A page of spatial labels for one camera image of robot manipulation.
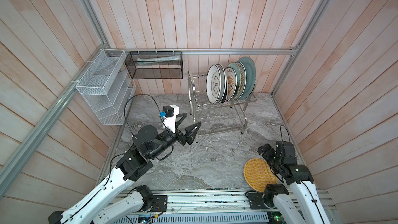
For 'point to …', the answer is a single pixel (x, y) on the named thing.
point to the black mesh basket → (155, 65)
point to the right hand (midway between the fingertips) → (264, 152)
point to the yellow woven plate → (258, 174)
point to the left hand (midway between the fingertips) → (193, 123)
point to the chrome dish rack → (210, 118)
